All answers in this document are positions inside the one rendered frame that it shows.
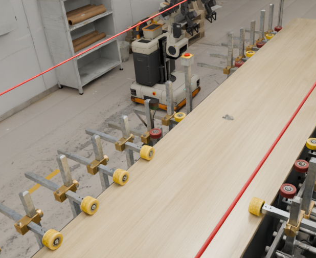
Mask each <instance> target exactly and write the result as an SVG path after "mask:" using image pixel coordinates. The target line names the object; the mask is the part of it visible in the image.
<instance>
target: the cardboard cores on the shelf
mask: <svg viewBox="0 0 316 258"><path fill-rule="evenodd" d="M105 11H106V9H105V7H104V5H103V4H100V5H98V6H96V5H95V4H93V5H91V4H88V5H86V6H83V7H80V8H77V9H75V10H72V11H69V12H67V13H66V16H67V22H68V24H70V25H71V26H72V25H74V24H77V23H79V22H82V21H84V20H87V19H89V18H91V17H94V16H96V15H99V14H101V13H104V12H105ZM105 36H106V34H105V33H104V32H102V33H100V34H98V31H97V30H95V31H93V32H91V33H88V34H86V35H83V36H81V37H79V38H77V39H74V40H72V43H73V48H74V52H77V51H79V50H81V49H83V48H85V47H87V46H89V45H91V44H93V43H95V42H97V41H99V40H100V39H102V38H104V37H105Z"/></svg>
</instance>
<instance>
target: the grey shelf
mask: <svg viewBox="0 0 316 258"><path fill-rule="evenodd" d="M37 3H38V7H39V11H40V15H41V19H42V23H43V27H44V31H45V34H46V38H47V42H48V45H49V49H50V54H51V58H52V62H53V66H55V65H57V64H59V63H61V62H63V61H65V60H67V59H69V58H71V57H73V56H75V55H77V54H79V53H81V52H83V51H85V50H87V49H89V48H91V47H93V46H95V45H97V44H99V43H101V42H103V41H105V40H107V39H109V38H111V37H113V36H115V35H117V34H118V32H117V25H116V18H115V11H114V4H113V0H37ZM88 4H91V5H93V4H95V5H96V6H98V5H100V4H103V5H104V7H105V9H106V11H105V12H104V13H101V14H99V15H96V16H94V17H91V18H89V19H87V20H84V21H82V22H79V23H77V24H74V25H72V26H71V25H70V24H68V22H67V16H66V13H67V12H69V11H72V10H75V9H77V8H80V7H83V6H86V5H88ZM95 21H96V22H95ZM95 30H97V31H98V34H100V33H102V32H104V33H105V34H106V36H105V37H104V38H102V39H100V40H99V41H97V42H95V43H93V44H91V45H89V46H87V47H85V48H83V49H81V50H79V51H77V52H74V48H73V43H72V40H74V39H77V38H79V37H81V36H83V35H86V34H88V33H91V32H93V31H95ZM118 65H120V66H121V68H120V70H123V67H122V60H121V53H120V46H119V39H118V36H116V37H114V38H112V39H110V40H109V41H107V42H105V43H103V44H101V45H99V46H97V47H95V48H93V49H91V50H89V51H87V52H85V53H83V54H81V55H79V56H77V57H75V58H73V59H71V60H69V61H67V62H65V63H63V64H61V65H59V66H57V67H56V68H54V69H55V73H56V77H57V81H58V85H59V89H62V88H63V87H61V84H62V85H65V86H68V87H72V88H76V89H79V94H80V95H83V90H82V86H84V85H86V84H87V83H89V82H90V81H92V80H93V79H95V78H97V77H99V76H101V75H103V74H104V73H106V72H108V71H109V70H111V69H113V68H114V67H116V66H118Z"/></svg>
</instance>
